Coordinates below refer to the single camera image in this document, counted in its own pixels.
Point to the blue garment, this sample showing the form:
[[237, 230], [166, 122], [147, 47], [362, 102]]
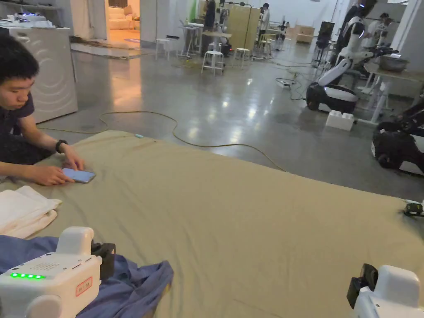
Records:
[[132, 285]]

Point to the white washing machine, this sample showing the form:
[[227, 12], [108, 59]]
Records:
[[49, 73]]

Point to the small black clip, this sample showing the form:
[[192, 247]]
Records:
[[412, 208]]

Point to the white power strip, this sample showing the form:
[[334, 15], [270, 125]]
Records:
[[284, 83]]

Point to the wooden crate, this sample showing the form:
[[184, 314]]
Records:
[[304, 34]]

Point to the phone with lit screen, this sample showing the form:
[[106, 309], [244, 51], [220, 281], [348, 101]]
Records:
[[78, 175]]

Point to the white block-shaped box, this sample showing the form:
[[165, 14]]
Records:
[[339, 120]]

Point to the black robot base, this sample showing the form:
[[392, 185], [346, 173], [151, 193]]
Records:
[[400, 142]]

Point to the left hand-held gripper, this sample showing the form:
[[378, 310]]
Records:
[[56, 281]]

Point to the folded white cloth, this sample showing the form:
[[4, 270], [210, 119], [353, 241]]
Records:
[[23, 212]]

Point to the white sofa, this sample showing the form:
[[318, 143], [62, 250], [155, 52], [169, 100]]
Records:
[[121, 18]]

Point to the white and black robot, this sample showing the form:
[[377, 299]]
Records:
[[341, 66]]

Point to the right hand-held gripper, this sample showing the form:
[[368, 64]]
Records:
[[387, 294]]

